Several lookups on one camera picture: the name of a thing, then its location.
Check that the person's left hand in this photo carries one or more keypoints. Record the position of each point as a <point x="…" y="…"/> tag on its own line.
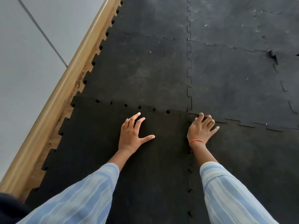
<point x="129" y="137"/>

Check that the person's right hand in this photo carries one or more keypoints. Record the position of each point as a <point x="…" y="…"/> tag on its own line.
<point x="198" y="130"/>

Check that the black interlocking mat tile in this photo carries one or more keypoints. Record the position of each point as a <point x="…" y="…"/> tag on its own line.
<point x="93" y="137"/>

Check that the group of black floor mats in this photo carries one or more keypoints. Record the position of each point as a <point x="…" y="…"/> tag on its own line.
<point x="233" y="79"/>

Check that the person's left forearm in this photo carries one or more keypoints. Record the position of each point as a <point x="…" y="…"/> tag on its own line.
<point x="84" y="198"/>

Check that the person's right forearm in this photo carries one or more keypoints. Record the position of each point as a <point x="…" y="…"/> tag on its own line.
<point x="226" y="195"/>

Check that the person's left leg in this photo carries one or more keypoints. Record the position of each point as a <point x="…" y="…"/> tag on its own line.
<point x="11" y="209"/>

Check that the wooden skirting board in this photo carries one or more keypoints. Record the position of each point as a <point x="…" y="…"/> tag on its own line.
<point x="56" y="97"/>

